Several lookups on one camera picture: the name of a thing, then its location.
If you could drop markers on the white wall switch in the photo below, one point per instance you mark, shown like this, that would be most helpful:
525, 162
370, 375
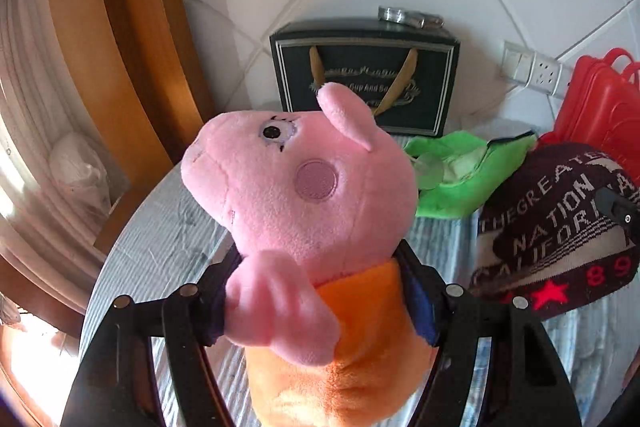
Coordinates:
516, 62

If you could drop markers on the orange pig plush toy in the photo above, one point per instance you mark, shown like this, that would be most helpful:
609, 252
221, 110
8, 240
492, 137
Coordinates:
320, 207

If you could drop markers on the small silver metal item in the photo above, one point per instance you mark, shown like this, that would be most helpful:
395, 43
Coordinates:
407, 17

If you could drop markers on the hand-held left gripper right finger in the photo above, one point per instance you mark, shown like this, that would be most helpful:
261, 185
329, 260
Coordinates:
422, 307

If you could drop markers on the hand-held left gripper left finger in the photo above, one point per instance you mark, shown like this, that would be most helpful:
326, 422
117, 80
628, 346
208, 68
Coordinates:
215, 307

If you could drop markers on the white curtain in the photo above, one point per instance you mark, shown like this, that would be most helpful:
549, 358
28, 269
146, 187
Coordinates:
30, 107

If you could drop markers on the wooden headboard frame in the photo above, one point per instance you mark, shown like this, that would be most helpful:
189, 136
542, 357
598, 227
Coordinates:
125, 32

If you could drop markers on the green plush hat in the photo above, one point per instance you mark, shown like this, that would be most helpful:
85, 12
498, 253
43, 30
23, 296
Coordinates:
450, 197

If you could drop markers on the dark knit hat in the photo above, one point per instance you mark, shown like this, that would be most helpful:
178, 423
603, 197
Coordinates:
550, 227

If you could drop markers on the white plastic bag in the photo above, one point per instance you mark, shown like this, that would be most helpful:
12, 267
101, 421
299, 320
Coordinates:
80, 167

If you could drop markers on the white wall socket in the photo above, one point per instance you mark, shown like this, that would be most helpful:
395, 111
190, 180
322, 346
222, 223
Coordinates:
544, 74

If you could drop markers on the red toy suitcase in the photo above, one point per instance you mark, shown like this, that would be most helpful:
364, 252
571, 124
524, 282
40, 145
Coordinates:
595, 107

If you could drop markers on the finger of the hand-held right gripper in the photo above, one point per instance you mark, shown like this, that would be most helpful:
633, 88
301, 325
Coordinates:
617, 207

